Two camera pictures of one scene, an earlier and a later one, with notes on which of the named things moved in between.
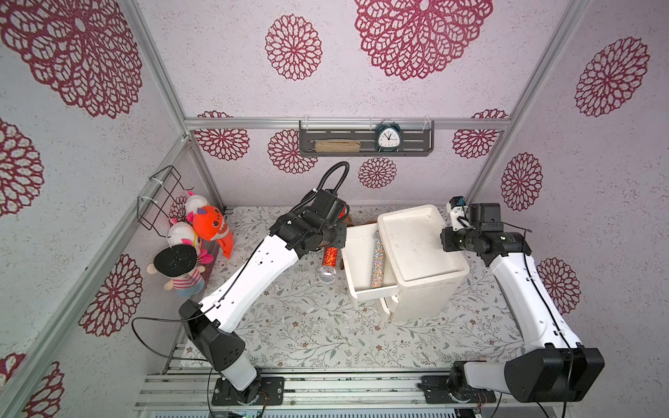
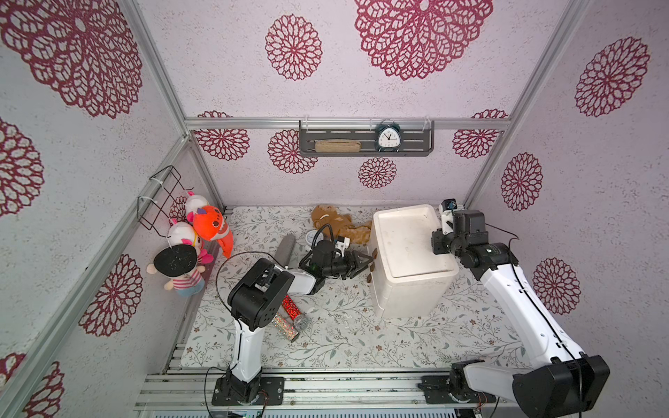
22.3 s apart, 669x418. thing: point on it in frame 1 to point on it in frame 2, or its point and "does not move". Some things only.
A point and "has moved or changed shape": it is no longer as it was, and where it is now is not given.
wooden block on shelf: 338,146 does not move
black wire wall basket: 158,199 does not move
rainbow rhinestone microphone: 377,262 to 285,327
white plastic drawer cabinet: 427,277 does not move
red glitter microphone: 327,272 has moved or changed shape
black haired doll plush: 180,263 does not move
